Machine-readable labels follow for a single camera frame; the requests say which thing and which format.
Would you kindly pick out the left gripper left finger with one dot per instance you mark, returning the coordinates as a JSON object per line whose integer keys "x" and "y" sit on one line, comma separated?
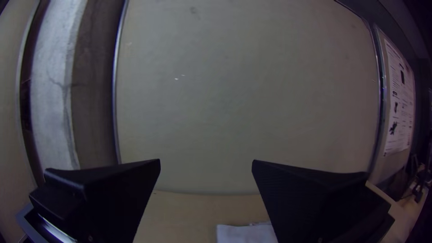
{"x": 101, "y": 199}

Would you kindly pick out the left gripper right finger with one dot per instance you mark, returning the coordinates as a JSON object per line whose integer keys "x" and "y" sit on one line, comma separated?
{"x": 314, "y": 206}

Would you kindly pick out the light grey t-shirt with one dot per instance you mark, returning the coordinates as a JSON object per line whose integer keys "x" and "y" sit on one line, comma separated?
{"x": 246, "y": 233}

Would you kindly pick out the white printed wall poster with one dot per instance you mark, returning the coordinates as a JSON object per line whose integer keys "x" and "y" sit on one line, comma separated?
{"x": 400, "y": 101}

